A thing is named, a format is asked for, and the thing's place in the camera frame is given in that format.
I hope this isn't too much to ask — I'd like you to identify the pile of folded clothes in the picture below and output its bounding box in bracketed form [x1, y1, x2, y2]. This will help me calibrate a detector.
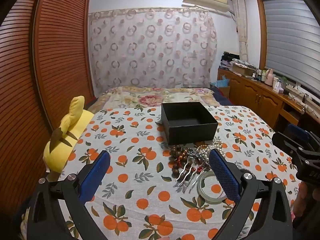
[220, 51, 240, 70]

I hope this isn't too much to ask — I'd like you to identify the silver hair comb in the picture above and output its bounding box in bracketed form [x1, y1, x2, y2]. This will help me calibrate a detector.
[175, 149, 208, 193]

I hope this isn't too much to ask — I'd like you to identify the red string bracelet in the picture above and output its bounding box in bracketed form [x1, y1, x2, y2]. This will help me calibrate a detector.
[176, 149, 205, 174]

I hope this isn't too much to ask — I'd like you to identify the black cardboard box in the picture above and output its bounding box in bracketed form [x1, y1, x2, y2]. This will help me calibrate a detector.
[161, 102, 219, 146]

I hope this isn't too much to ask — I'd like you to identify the wooden cabinet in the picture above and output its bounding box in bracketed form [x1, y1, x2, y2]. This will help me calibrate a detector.
[217, 67, 320, 136]

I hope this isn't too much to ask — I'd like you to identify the dark wooden bead bracelet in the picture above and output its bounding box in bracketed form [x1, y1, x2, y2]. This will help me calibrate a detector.
[169, 144, 191, 178]

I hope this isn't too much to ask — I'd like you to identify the floral quilt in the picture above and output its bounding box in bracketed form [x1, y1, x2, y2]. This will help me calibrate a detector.
[86, 86, 217, 115]

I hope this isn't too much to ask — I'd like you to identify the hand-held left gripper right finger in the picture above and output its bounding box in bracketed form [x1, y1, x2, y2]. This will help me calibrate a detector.
[209, 149, 294, 240]

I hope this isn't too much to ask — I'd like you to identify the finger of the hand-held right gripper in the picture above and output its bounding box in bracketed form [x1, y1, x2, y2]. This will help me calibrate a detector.
[272, 131, 307, 164]
[287, 123, 312, 144]

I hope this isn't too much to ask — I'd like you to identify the cream lace curtain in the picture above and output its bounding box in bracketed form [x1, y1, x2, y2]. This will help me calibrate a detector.
[231, 0, 251, 63]

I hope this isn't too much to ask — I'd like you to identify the blue gift bag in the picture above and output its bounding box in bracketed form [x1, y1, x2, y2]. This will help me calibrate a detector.
[210, 76, 230, 98]

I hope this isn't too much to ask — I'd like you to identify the person's right hand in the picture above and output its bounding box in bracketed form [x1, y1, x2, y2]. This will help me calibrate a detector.
[292, 181, 310, 227]

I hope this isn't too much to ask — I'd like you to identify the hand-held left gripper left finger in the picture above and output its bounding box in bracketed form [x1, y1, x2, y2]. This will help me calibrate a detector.
[27, 150, 112, 240]

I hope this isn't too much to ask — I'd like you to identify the clear tape roll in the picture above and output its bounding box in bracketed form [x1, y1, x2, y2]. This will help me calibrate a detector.
[197, 171, 227, 203]

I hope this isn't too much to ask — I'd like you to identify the sheer ring pattern curtain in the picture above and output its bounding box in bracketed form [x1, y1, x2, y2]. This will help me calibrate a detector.
[88, 7, 218, 90]

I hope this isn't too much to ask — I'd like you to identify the cardboard box with papers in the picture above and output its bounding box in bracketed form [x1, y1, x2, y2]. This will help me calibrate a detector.
[230, 58, 258, 78]

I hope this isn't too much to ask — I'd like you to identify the wooden louvered wardrobe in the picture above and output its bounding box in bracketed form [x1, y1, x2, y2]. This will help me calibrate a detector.
[0, 0, 97, 220]

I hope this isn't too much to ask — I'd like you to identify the orange fruit print sheet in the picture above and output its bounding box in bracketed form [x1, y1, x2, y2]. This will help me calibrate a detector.
[21, 105, 304, 240]

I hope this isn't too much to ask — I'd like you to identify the grey window blind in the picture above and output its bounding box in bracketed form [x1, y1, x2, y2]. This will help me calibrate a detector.
[262, 0, 320, 92]

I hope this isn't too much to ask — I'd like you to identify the white pearl necklace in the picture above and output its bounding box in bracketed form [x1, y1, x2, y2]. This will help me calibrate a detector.
[195, 141, 227, 161]

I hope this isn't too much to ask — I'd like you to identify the navy blanket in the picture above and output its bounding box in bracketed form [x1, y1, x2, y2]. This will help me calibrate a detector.
[209, 85, 233, 106]

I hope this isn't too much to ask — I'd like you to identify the yellow plush toy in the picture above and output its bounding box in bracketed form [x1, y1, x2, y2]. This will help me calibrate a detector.
[44, 95, 95, 180]

